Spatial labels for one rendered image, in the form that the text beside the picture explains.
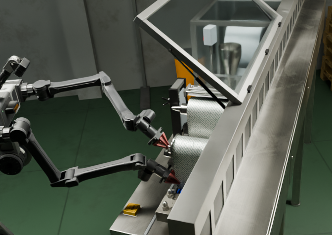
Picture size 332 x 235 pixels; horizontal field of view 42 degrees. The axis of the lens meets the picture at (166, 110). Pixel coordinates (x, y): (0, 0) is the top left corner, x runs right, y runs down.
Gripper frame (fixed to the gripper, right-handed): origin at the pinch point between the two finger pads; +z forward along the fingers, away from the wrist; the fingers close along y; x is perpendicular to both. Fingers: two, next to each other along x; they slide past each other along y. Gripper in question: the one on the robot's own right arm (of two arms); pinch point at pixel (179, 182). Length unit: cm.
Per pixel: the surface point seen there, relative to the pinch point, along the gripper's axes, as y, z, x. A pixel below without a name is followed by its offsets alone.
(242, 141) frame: 22, 11, 59
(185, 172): 0.2, -0.3, 8.6
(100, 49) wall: -278, -158, -146
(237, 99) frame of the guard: 14, 0, 70
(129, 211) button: 12.8, -14.7, -25.3
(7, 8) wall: -237, -270, -138
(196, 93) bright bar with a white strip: -29.9, -16.8, 34.0
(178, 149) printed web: -0.5, -9.2, 18.8
